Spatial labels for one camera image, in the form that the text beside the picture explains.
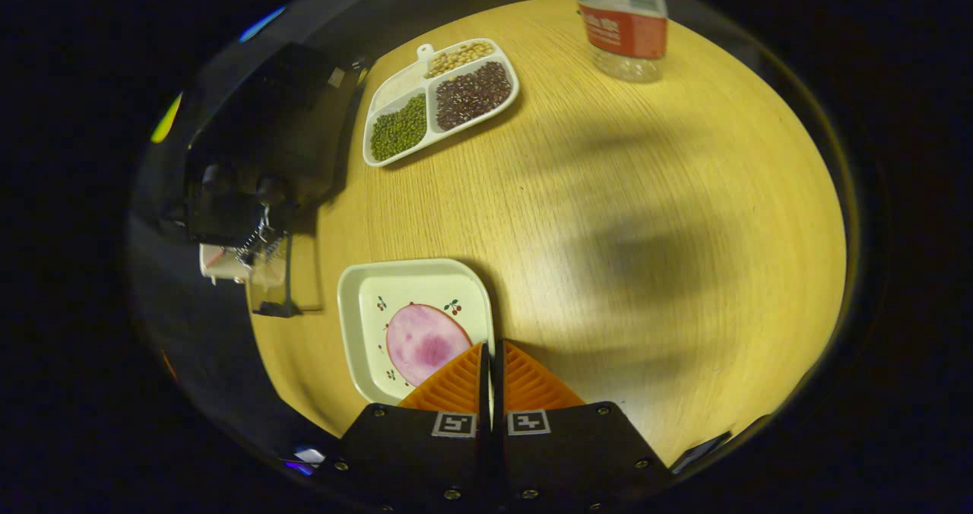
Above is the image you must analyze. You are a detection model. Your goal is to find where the clear plastic bottle red label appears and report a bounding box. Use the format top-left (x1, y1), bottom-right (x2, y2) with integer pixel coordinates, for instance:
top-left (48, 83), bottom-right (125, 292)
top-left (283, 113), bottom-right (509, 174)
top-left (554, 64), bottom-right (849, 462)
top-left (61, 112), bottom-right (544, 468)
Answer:
top-left (561, 0), bottom-right (670, 84)

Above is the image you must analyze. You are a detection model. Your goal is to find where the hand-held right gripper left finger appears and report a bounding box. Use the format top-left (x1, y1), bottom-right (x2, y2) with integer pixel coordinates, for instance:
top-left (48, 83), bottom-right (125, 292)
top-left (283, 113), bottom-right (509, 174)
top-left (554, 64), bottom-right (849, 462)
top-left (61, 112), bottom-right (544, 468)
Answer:
top-left (334, 341), bottom-right (492, 514)

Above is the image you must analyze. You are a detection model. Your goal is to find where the black electric oven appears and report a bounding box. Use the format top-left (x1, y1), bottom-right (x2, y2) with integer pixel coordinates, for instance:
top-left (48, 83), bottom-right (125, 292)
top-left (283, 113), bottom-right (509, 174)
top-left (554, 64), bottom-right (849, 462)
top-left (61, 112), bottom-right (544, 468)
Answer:
top-left (182, 43), bottom-right (369, 319)

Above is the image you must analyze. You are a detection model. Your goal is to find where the white cherry print plate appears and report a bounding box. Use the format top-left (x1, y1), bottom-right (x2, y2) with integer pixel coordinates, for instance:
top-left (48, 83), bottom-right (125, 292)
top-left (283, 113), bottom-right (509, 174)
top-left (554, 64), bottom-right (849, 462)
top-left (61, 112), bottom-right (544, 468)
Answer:
top-left (338, 259), bottom-right (496, 407)

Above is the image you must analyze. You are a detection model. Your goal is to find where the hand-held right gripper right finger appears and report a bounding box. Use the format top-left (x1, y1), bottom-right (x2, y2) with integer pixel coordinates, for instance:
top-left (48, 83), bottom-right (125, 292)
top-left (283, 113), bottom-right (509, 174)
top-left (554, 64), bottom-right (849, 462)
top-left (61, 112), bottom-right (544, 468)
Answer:
top-left (498, 339), bottom-right (673, 514)

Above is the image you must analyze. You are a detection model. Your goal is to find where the white electronic device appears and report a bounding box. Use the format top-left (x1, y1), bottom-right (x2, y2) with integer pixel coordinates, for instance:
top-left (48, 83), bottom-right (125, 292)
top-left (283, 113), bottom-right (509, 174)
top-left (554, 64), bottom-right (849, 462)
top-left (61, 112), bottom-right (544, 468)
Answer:
top-left (199, 242), bottom-right (252, 285)

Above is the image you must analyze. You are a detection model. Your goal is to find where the white divided bean tray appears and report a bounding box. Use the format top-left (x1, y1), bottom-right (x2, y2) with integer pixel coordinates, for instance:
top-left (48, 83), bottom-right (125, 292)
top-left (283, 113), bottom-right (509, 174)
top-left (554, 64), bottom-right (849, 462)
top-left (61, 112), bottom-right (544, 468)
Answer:
top-left (363, 38), bottom-right (521, 168)

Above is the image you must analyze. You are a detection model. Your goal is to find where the pink ham slice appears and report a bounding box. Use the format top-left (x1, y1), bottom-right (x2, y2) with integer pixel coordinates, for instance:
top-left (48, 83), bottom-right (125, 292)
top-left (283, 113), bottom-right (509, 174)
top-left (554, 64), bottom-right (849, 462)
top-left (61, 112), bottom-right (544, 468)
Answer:
top-left (385, 303), bottom-right (474, 388)

